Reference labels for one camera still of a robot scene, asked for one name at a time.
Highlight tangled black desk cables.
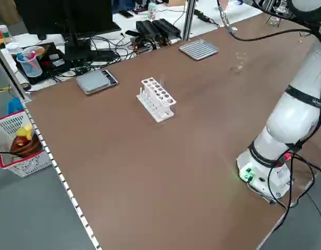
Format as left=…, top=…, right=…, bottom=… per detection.
left=45, top=33, right=166, bottom=79

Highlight blue cloth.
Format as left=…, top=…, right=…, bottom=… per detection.
left=6, top=97, right=25, bottom=116

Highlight clear lidded container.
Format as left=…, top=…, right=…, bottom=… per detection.
left=5, top=42, right=21, bottom=55

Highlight clear glass beaker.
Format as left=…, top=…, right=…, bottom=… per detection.
left=232, top=51, right=248, bottom=74

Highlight white bottle green label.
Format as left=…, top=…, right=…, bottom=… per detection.
left=0, top=24, right=12, bottom=44

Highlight patterned white bottle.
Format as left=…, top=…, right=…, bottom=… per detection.
left=147, top=2, right=158, bottom=21

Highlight cardboard box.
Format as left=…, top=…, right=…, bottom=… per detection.
left=164, top=0, right=188, bottom=7

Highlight clear plastic measuring cup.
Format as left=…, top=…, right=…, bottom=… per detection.
left=16, top=51, right=44, bottom=78

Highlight bowl with brown contents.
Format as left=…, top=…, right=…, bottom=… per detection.
left=22, top=46, right=47, bottom=57

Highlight grey digital scale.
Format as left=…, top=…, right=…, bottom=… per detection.
left=76, top=69, right=119, bottom=96

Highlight black case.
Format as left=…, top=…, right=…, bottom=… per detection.
left=16, top=42, right=72, bottom=85

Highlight yellow toy fruit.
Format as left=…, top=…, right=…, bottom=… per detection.
left=16, top=123, right=34, bottom=139

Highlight aluminium frame post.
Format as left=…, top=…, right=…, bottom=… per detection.
left=181, top=0, right=198, bottom=42

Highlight white plastic basket red rim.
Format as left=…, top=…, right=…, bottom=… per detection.
left=0, top=110, right=53, bottom=178

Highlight ribbed metal tray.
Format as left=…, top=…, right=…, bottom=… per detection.
left=178, top=39, right=220, bottom=62

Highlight brown wooden bowl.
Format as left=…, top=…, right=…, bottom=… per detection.
left=9, top=135, right=42, bottom=158

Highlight black base cable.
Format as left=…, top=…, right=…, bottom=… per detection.
left=280, top=152, right=321, bottom=219

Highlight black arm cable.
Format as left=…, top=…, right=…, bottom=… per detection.
left=217, top=0, right=321, bottom=53

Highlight white test tube rack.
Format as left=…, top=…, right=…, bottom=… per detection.
left=135, top=77, right=177, bottom=123

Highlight black computer monitor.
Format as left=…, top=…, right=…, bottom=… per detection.
left=13, top=0, right=122, bottom=61

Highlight black power strip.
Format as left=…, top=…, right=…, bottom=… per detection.
left=193, top=9, right=211, bottom=23

